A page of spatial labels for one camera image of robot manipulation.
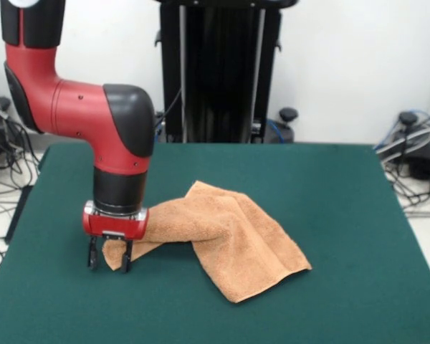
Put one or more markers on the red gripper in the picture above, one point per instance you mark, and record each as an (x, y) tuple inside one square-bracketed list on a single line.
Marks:
[(114, 225)]

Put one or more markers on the tan terry towel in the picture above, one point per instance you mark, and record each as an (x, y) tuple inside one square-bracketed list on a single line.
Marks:
[(243, 243)]

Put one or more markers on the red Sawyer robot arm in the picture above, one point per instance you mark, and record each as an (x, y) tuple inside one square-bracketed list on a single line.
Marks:
[(86, 114)]

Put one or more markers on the dark green tablecloth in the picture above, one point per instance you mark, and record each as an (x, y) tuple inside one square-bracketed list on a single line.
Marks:
[(326, 215)]

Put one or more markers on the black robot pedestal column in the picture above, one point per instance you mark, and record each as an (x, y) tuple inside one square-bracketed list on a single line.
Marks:
[(218, 71)]

